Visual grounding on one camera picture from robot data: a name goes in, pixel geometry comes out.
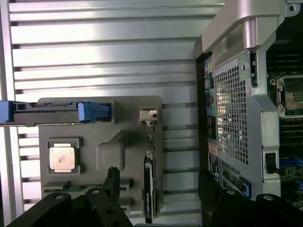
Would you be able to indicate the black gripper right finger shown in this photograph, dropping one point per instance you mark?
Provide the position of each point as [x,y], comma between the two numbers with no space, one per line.
[232,208]

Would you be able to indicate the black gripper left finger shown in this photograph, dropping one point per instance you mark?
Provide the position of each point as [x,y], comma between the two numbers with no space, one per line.
[101,208]

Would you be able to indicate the blue card retention clip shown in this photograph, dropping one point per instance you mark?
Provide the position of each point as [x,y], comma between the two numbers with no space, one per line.
[246,188]

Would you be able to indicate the green RAM stick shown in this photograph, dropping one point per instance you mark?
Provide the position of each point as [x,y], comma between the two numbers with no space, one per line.
[75,186]

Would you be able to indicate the orange service tag sticker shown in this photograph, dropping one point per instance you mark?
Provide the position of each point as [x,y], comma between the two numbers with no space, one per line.
[212,148]

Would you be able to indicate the silver CPU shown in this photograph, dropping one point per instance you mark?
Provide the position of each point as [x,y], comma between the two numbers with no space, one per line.
[61,156]

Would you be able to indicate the blue expansion slot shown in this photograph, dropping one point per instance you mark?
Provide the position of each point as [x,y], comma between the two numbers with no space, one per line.
[291,163]

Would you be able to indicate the grey printed parts rack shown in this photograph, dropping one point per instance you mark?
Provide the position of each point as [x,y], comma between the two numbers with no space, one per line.
[94,132]

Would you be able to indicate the green Dell motherboard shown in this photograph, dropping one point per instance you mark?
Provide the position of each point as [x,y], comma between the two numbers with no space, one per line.
[291,132]

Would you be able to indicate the hard disk in blue caddy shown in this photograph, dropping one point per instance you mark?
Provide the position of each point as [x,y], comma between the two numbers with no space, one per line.
[47,116]

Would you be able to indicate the CPU socket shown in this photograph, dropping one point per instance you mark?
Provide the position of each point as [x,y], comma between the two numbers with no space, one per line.
[293,97]

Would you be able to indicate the black and silver PC case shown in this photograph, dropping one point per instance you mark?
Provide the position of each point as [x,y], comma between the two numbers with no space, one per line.
[236,35]

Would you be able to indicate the black intrusion switch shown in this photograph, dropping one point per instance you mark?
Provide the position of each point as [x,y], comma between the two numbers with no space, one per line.
[270,160]

